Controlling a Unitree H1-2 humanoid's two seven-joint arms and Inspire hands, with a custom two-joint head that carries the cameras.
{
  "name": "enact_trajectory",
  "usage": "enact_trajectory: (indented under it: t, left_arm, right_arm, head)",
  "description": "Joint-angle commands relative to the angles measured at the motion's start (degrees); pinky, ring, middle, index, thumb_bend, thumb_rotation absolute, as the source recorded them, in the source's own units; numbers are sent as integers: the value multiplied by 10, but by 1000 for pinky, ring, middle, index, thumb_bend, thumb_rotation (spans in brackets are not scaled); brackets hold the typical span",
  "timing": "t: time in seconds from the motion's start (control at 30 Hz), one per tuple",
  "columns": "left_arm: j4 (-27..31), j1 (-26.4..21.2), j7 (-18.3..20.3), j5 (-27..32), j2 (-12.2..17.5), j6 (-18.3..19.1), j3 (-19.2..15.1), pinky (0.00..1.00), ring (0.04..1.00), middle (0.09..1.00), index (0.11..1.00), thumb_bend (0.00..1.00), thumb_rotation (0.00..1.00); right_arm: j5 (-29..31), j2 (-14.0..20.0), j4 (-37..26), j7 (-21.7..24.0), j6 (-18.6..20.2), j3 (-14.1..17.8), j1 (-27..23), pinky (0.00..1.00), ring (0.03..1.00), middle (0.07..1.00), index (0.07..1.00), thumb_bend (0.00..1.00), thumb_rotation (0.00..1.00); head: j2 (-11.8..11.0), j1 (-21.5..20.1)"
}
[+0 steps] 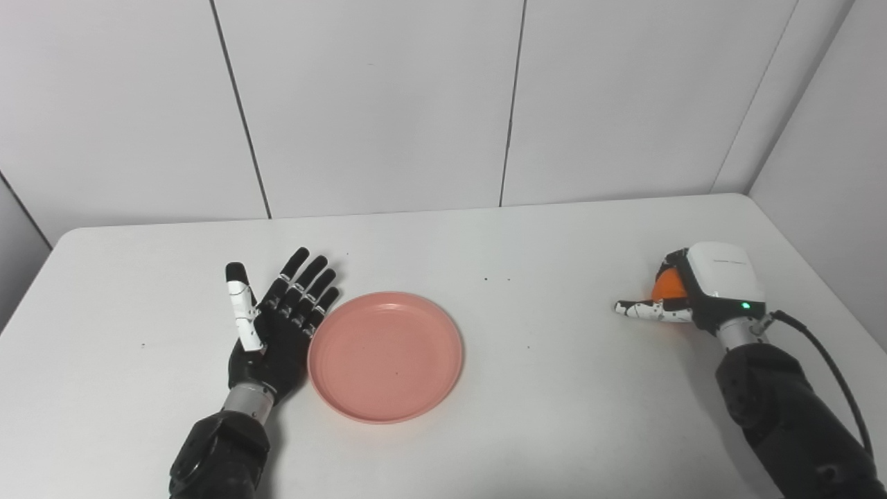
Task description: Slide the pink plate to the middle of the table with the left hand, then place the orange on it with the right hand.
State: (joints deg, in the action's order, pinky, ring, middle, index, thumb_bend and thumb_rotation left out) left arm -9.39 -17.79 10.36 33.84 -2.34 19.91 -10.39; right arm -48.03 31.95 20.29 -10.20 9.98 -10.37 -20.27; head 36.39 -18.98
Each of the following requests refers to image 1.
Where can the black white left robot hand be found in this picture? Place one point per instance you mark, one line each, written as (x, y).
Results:
(277, 346)

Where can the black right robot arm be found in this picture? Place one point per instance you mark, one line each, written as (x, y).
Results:
(790, 409)

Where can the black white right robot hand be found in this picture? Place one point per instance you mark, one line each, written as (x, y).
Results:
(721, 277)

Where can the orange fruit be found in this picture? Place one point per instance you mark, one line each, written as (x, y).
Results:
(669, 285)

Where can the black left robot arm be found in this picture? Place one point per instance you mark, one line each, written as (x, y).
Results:
(218, 450)

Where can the pink round plate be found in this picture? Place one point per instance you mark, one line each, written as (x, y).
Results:
(385, 357)

